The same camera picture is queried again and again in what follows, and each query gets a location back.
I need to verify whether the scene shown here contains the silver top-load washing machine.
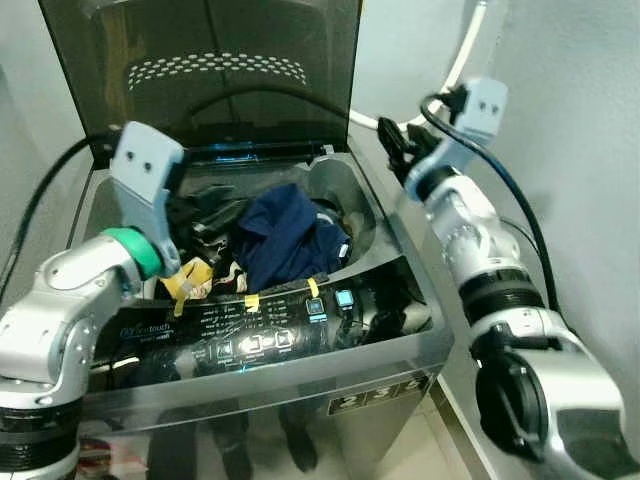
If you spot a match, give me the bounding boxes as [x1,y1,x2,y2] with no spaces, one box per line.
[60,140,456,480]

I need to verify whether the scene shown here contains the black garment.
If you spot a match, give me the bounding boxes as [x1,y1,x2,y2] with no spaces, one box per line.
[165,185,263,263]

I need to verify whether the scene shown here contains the navy blue garment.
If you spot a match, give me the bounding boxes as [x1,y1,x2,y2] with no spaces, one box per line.
[232,182,351,293]

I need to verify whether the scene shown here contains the yellow patterned garment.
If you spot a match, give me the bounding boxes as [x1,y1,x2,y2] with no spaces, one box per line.
[160,255,247,307]

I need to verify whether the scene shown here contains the black washer control panel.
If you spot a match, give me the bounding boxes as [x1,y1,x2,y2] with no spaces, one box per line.
[90,255,436,377]

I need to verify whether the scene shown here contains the dark glass washer lid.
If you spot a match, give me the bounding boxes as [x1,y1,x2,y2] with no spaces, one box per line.
[38,0,363,167]

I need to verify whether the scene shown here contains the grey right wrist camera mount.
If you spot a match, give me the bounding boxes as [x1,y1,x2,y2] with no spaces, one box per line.
[432,77,509,177]

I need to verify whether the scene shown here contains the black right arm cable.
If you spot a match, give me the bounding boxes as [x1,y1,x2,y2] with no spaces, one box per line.
[420,92,561,311]

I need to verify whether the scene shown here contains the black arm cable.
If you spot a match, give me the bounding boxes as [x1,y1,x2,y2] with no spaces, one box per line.
[420,92,561,311]
[0,135,111,303]

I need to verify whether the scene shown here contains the white water hose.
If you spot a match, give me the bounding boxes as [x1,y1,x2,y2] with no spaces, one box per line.
[348,0,493,132]

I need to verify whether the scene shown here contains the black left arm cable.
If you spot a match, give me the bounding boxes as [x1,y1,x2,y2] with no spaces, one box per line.
[0,135,111,303]

